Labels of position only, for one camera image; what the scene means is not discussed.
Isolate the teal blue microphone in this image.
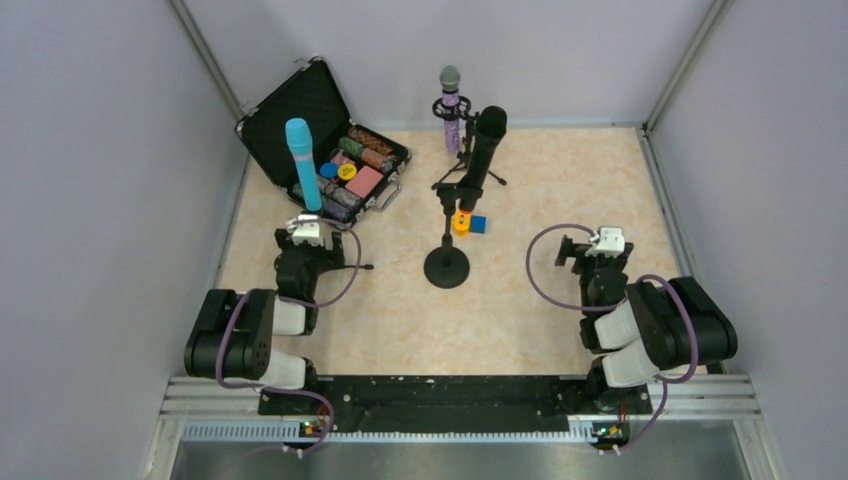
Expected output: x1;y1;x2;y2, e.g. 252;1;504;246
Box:
284;117;323;212

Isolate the black round base stand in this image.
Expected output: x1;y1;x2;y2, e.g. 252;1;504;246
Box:
423;182;483;289

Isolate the black orange-tipped microphone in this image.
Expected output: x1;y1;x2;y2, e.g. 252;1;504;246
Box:
458;105;508;213

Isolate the purple glitter microphone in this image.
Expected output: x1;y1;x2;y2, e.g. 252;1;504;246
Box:
439;65;461;154

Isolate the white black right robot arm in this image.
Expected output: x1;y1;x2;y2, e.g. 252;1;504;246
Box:
555;237;738;395

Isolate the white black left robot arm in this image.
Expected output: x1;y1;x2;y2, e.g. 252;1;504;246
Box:
183;227;346;390

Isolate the purple chip stack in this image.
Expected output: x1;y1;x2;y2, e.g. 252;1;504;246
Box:
290;184;353;225

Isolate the blue tan chip stack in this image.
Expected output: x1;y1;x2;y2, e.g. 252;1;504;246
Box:
317;176;363;210

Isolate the blue dealer button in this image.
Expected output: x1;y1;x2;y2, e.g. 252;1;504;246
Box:
319;162;339;180

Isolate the yellow big blind button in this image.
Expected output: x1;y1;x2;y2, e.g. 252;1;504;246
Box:
337;163;358;182

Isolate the red card deck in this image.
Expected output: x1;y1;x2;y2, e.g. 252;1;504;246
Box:
345;166;384;199

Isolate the black poker chip case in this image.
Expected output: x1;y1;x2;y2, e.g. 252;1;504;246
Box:
235;56;412;225

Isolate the blue toy block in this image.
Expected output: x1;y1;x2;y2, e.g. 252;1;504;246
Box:
469;215;487;234

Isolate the red tan chip stack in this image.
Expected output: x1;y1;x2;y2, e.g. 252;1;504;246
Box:
338;126;400;173

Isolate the yellow toy traffic light block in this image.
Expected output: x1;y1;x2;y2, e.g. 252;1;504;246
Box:
452;210;472;237

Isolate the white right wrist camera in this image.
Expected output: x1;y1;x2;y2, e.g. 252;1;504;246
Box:
585;226;627;258

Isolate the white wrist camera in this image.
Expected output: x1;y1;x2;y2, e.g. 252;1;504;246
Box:
285;214;325;247
585;226;627;258

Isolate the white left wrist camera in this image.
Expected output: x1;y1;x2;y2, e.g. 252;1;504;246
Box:
285;214;325;247

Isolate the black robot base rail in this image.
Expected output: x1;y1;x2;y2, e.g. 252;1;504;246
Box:
258;374;654;435

